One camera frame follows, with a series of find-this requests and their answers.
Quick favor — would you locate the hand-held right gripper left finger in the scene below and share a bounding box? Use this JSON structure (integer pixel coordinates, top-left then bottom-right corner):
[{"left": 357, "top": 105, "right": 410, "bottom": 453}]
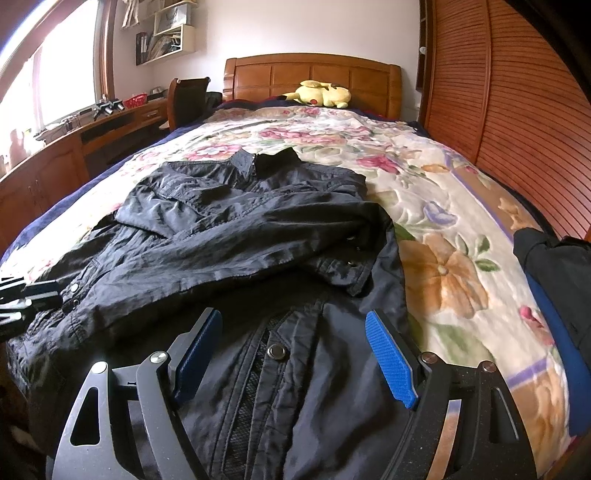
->
[{"left": 51, "top": 307, "right": 225, "bottom": 480}]

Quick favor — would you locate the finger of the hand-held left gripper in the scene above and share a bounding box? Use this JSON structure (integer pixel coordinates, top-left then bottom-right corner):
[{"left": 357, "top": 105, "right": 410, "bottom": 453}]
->
[
  {"left": 14, "top": 281, "right": 64, "bottom": 311},
  {"left": 0, "top": 275, "right": 29, "bottom": 298}
]

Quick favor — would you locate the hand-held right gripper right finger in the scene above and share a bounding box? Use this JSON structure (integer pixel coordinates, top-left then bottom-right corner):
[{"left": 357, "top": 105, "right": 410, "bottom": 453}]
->
[{"left": 365, "top": 309, "right": 539, "bottom": 480}]

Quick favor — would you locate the black jacket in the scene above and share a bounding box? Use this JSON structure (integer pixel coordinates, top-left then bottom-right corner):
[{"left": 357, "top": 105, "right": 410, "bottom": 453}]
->
[{"left": 7, "top": 148, "right": 419, "bottom": 480}]

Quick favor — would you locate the floral plush blanket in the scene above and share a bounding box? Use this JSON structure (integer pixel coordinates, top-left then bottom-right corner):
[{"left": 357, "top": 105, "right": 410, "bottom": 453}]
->
[{"left": 0, "top": 104, "right": 583, "bottom": 480}]

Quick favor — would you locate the wooden desk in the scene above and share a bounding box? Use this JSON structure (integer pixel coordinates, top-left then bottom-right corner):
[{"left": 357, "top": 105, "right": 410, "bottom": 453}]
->
[{"left": 0, "top": 95, "right": 169, "bottom": 232}]

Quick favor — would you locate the pale pink bottle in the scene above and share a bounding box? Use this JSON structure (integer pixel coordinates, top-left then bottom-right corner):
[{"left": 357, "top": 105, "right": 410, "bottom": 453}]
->
[{"left": 9, "top": 129, "right": 27, "bottom": 162}]

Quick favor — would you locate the blue cloth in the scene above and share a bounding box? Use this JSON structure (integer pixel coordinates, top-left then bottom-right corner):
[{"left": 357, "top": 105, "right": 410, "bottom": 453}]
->
[{"left": 526, "top": 272, "right": 591, "bottom": 437}]

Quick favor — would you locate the black garment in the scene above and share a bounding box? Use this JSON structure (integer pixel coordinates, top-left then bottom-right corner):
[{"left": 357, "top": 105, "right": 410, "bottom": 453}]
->
[{"left": 512, "top": 227, "right": 591, "bottom": 361}]

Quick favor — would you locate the black metal device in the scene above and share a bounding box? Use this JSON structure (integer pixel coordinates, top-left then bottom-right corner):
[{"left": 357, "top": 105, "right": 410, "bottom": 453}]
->
[{"left": 92, "top": 97, "right": 124, "bottom": 116}]

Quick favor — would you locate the window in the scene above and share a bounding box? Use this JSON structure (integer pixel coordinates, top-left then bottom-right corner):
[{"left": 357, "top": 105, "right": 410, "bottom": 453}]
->
[{"left": 0, "top": 0, "right": 116, "bottom": 153}]

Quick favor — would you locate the wooden chair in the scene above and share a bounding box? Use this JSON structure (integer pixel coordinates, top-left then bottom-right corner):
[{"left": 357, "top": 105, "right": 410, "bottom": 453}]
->
[{"left": 167, "top": 77, "right": 212, "bottom": 132}]

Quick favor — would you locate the wooden louvered wardrobe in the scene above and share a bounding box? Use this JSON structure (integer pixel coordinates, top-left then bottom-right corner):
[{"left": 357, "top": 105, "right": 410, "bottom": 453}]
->
[{"left": 416, "top": 0, "right": 591, "bottom": 245}]

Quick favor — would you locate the yellow plush toy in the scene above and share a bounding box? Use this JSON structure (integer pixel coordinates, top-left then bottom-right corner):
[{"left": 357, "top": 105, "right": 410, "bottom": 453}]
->
[{"left": 281, "top": 79, "right": 352, "bottom": 110}]

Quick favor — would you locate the wooden bed headboard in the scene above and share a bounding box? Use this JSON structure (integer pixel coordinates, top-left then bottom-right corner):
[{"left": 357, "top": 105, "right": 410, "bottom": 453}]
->
[{"left": 223, "top": 54, "right": 403, "bottom": 121}]

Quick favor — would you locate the tied cream curtain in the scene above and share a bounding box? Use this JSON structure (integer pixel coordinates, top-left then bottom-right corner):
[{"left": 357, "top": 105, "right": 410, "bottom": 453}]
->
[{"left": 121, "top": 0, "right": 151, "bottom": 29}]

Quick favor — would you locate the white paper bag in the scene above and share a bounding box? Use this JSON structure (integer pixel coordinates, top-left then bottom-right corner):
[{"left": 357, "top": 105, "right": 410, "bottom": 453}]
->
[{"left": 154, "top": 7, "right": 191, "bottom": 35}]

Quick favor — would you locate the white wall shelf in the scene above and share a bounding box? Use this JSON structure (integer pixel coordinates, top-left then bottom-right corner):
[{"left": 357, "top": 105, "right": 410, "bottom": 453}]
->
[{"left": 121, "top": 0, "right": 199, "bottom": 65}]

